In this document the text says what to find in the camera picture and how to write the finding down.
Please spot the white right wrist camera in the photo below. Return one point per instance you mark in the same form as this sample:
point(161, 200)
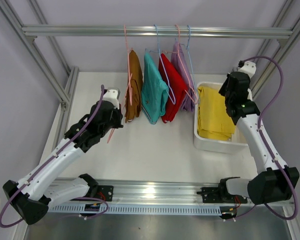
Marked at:
point(247, 67)

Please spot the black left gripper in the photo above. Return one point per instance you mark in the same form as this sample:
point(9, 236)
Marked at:
point(119, 116)

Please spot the teal trousers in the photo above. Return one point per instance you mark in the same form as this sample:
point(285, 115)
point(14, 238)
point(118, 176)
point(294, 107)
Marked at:
point(154, 92)

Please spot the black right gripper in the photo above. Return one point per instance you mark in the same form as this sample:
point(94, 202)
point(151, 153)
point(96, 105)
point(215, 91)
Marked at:
point(222, 90)

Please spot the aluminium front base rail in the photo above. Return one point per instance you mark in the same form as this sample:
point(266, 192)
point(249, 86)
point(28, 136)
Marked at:
point(152, 192)

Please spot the aluminium hanging rail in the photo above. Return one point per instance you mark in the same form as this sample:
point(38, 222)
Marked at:
point(48, 30)

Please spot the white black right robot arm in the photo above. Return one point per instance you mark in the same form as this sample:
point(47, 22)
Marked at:
point(275, 180)

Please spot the yellow trousers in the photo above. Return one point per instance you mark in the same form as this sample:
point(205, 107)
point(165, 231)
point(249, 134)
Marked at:
point(213, 122)

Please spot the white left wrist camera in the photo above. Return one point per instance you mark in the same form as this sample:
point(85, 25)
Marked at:
point(112, 95)

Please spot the lilac trousers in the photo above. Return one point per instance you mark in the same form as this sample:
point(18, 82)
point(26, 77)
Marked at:
point(189, 101)

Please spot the pink hanger of brown trousers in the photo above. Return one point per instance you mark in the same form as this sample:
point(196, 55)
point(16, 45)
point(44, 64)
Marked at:
point(129, 87)

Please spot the red trousers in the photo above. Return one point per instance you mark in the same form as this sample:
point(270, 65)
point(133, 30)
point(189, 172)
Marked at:
point(178, 86)

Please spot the white plastic basket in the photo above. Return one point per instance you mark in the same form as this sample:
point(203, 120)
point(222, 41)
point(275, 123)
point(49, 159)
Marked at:
point(235, 144)

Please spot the aluminium left frame post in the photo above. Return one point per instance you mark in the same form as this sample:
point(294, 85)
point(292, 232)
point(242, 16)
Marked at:
point(10, 14)

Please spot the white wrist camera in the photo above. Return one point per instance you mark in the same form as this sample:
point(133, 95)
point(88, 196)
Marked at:
point(112, 95)
point(247, 67)

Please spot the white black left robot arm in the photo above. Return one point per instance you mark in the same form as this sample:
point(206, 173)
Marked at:
point(75, 143)

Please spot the grey slotted cable duct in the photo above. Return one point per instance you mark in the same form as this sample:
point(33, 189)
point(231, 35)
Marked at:
point(89, 209)

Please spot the aluminium frame post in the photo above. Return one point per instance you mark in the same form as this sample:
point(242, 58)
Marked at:
point(278, 49)
point(10, 14)

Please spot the pink hanger of yellow trousers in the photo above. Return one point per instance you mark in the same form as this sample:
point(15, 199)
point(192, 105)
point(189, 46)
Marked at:
point(110, 135)

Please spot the brown trousers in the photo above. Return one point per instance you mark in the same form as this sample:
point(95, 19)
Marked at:
point(133, 100)

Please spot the aluminium right frame post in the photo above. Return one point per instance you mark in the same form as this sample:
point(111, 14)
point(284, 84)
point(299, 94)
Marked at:
point(278, 49)

